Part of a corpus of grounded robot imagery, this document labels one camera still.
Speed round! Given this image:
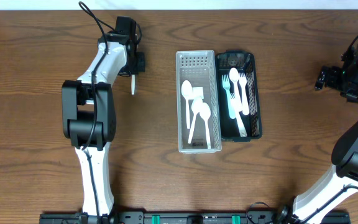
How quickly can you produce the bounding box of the clear plastic basket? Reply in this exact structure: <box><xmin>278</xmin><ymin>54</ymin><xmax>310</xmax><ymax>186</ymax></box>
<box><xmin>176</xmin><ymin>50</ymin><xmax>222</xmax><ymax>154</ymax></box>

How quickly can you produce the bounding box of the white plastic fork light-blue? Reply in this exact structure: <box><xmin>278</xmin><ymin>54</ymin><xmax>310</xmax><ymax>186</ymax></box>
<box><xmin>222</xmin><ymin>75</ymin><xmax>236</xmax><ymax>119</ymax></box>

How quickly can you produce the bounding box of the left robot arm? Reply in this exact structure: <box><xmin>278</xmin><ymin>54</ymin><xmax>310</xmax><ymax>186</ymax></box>
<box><xmin>62</xmin><ymin>32</ymin><xmax>144</xmax><ymax>222</ymax></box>

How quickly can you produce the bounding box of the white plastic spoon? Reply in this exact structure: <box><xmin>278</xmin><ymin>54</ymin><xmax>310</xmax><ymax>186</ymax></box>
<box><xmin>229</xmin><ymin>67</ymin><xmax>242</xmax><ymax>108</ymax></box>
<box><xmin>131</xmin><ymin>74</ymin><xmax>136</xmax><ymax>95</ymax></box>
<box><xmin>188</xmin><ymin>96</ymin><xmax>203</xmax><ymax>144</ymax></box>
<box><xmin>181</xmin><ymin>80</ymin><xmax>193</xmax><ymax>129</ymax></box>
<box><xmin>200</xmin><ymin>103</ymin><xmax>211</xmax><ymax>149</ymax></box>

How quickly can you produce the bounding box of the white label in basket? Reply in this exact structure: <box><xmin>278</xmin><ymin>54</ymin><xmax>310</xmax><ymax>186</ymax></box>
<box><xmin>191</xmin><ymin>87</ymin><xmax>204</xmax><ymax>100</ymax></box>

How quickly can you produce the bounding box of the black plastic basket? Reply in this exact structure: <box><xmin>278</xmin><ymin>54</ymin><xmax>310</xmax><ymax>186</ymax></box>
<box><xmin>215</xmin><ymin>50</ymin><xmax>262</xmax><ymax>142</ymax></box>

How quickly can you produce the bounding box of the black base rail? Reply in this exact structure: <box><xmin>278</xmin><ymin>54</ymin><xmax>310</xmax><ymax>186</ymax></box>
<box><xmin>39</xmin><ymin>210</ymin><xmax>351</xmax><ymax>224</ymax></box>

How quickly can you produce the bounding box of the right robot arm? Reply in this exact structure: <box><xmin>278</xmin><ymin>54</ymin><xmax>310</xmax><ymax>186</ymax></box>
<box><xmin>273</xmin><ymin>35</ymin><xmax>358</xmax><ymax>223</ymax></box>

